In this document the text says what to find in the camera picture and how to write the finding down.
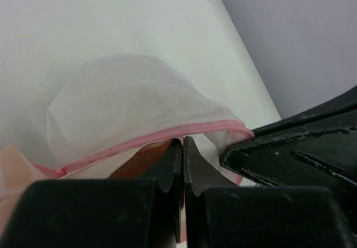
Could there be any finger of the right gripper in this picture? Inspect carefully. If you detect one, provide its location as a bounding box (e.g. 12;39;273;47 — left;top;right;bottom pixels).
220;125;356;188
253;86;356;137

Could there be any pink-trimmed mesh laundry bag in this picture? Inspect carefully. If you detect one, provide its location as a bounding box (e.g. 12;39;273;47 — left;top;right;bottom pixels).
30;53;254;243

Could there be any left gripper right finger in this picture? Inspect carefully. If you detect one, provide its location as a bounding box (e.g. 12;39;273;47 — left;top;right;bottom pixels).
182;137;356;247

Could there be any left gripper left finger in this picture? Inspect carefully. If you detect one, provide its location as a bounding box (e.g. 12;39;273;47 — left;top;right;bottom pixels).
1;139;183;247

